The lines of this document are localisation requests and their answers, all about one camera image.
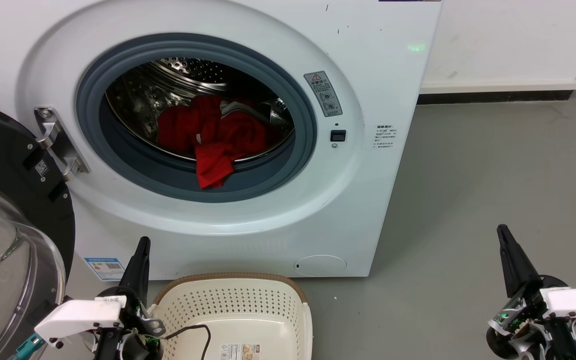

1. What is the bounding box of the blue energy label sticker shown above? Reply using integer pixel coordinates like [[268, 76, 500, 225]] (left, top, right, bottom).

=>
[[83, 257, 126, 281]]

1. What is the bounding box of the stainless steel washing machine drum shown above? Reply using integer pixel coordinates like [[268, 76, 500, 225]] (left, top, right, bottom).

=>
[[105, 57, 295, 164]]

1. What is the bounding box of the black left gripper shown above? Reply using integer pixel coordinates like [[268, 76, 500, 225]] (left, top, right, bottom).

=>
[[93, 236, 166, 360]]

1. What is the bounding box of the grey rubber door gasket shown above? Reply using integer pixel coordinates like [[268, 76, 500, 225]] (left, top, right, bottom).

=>
[[76, 33, 318, 204]]

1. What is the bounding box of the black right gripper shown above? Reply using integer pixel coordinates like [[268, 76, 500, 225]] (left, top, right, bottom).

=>
[[486, 224, 576, 360]]

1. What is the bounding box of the white front-load washing machine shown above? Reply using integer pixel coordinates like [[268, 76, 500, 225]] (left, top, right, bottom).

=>
[[0, 0, 443, 282]]

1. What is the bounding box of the white and black wall baseboard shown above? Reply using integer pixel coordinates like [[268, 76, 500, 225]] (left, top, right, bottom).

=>
[[417, 76, 576, 105]]

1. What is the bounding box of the small printed text label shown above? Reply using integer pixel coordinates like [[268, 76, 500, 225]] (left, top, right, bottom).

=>
[[373, 124, 397, 150]]

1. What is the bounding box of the white printed label sticker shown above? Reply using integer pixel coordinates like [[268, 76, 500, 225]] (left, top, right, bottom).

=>
[[219, 342, 262, 360]]

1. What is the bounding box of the grey warning sticker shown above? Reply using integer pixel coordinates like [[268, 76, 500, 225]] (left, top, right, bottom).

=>
[[303, 70, 343, 118]]

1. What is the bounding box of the cream perforated laundry basket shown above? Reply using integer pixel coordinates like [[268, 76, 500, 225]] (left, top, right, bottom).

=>
[[148, 272, 314, 360]]

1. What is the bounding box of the thin black left gripper cable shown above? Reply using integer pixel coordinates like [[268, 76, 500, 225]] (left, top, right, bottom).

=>
[[160, 324, 213, 360]]

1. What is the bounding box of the red garment with white stripes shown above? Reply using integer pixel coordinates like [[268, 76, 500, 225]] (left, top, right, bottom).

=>
[[194, 111, 270, 190]]

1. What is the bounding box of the round drain filter cover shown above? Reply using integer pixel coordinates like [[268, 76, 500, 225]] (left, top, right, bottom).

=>
[[293, 254, 348, 277]]

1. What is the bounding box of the washing machine door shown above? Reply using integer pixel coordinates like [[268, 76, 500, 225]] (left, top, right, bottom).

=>
[[0, 100, 77, 360]]

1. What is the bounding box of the silver metal door hinge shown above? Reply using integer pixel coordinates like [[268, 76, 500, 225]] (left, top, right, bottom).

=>
[[34, 106, 91, 182]]

